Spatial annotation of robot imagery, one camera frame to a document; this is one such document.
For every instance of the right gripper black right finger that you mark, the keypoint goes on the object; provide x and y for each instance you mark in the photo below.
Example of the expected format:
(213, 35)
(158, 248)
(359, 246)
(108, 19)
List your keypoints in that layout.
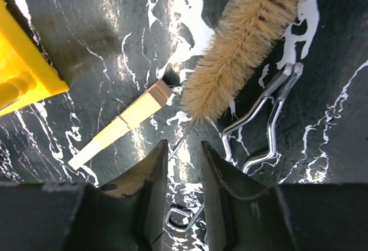
(243, 214)

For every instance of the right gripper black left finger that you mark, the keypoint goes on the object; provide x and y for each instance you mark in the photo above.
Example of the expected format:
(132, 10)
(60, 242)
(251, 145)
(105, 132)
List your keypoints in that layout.
(124, 214)

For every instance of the test tube brush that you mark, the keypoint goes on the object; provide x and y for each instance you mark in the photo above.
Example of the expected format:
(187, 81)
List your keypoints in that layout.
(245, 35)

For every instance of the yellow plastic test tube rack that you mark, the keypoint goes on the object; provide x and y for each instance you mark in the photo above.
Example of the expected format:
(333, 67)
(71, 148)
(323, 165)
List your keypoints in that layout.
(26, 76)

